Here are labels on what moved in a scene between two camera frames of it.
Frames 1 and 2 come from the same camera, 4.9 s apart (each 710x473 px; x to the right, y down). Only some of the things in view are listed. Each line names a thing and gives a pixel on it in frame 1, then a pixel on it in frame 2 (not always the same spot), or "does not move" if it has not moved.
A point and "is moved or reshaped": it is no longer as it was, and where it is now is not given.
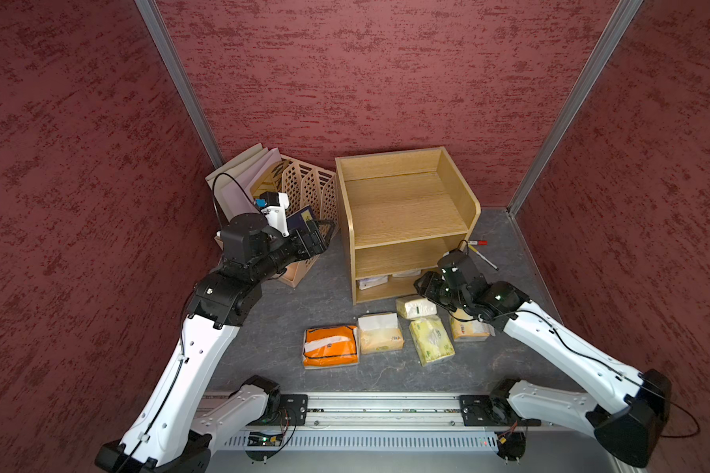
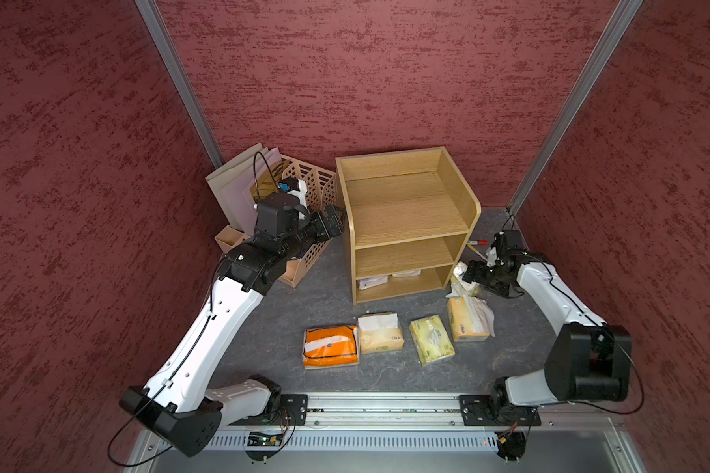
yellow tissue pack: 413,306 is moved or reshaped
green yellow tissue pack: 432,341 does not move
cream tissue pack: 379,333 does not move
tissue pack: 466,328 does not move
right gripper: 429,281 → 475,273
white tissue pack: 371,281 does not move
